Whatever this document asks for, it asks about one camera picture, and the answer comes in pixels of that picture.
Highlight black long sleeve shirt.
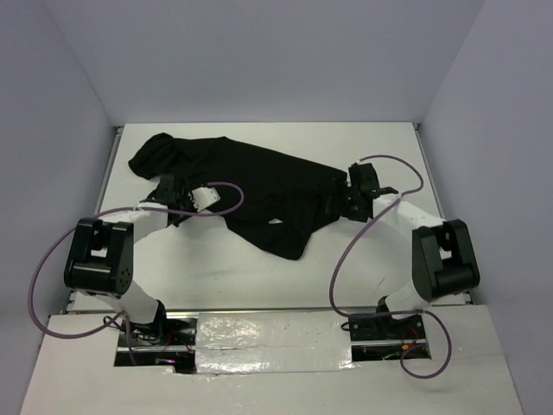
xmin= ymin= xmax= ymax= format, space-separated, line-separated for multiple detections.
xmin=129 ymin=133 xmax=346 ymax=260

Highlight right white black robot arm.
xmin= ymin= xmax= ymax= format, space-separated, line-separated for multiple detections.
xmin=327 ymin=163 xmax=480 ymax=338

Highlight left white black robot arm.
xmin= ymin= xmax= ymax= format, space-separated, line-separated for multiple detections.
xmin=64 ymin=176 xmax=218 ymax=345

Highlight shiny silver tape sheet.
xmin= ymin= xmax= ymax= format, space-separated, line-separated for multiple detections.
xmin=195 ymin=311 xmax=353 ymax=374

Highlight white foam front board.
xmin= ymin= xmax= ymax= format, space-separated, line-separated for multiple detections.
xmin=22 ymin=305 xmax=522 ymax=414

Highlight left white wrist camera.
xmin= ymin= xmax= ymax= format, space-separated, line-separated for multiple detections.
xmin=189 ymin=187 xmax=220 ymax=213

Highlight left aluminium table rail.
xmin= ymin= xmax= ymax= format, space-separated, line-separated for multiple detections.
xmin=65 ymin=125 xmax=124 ymax=314

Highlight aluminium table rail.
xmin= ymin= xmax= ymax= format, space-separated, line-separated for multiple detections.
xmin=412 ymin=123 xmax=472 ymax=306
xmin=65 ymin=125 xmax=124 ymax=314

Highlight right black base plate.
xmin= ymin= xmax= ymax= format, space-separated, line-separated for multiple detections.
xmin=340 ymin=313 xmax=425 ymax=342

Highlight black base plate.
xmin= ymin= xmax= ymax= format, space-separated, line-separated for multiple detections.
xmin=340 ymin=313 xmax=425 ymax=342
xmin=130 ymin=318 xmax=198 ymax=347

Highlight right aluminium table rail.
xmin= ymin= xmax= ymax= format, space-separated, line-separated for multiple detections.
xmin=412 ymin=123 xmax=472 ymax=306

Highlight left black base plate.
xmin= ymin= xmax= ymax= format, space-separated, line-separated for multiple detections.
xmin=130 ymin=318 xmax=198 ymax=347

